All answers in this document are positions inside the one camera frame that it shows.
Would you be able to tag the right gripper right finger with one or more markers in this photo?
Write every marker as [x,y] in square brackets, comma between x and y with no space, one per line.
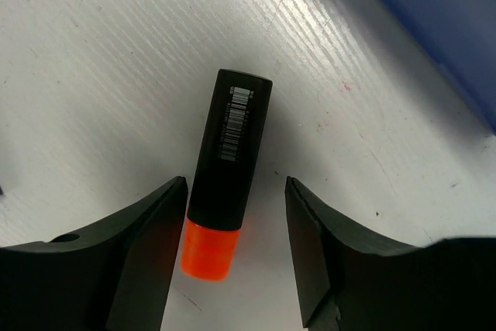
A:
[349,277]

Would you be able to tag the purple blue drawer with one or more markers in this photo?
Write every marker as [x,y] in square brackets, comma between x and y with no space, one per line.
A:
[459,36]

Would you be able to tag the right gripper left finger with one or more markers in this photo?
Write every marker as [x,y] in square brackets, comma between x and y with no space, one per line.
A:
[113,274]

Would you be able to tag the orange highlighter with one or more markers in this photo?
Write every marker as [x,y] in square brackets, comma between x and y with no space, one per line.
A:
[224,173]

